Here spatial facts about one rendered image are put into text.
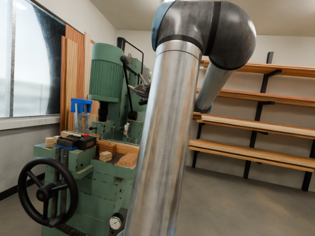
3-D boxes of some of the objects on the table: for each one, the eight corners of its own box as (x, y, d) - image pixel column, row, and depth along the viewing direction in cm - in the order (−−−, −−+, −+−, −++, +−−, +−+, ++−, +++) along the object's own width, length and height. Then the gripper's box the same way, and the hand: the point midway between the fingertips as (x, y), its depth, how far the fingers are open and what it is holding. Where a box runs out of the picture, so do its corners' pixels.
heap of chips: (115, 164, 72) (116, 157, 71) (126, 155, 85) (127, 149, 85) (131, 167, 70) (132, 160, 70) (141, 158, 84) (142, 151, 83)
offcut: (46, 147, 81) (47, 139, 81) (45, 145, 84) (45, 137, 83) (53, 146, 84) (54, 138, 83) (51, 144, 86) (52, 136, 86)
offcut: (104, 162, 72) (105, 155, 72) (99, 159, 74) (99, 152, 74) (111, 159, 76) (112, 152, 76) (106, 157, 78) (107, 151, 78)
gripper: (172, 87, 84) (146, 63, 79) (165, 106, 70) (132, 78, 65) (162, 95, 90) (138, 73, 84) (154, 115, 75) (123, 90, 70)
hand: (132, 79), depth 76 cm, fingers open, 14 cm apart
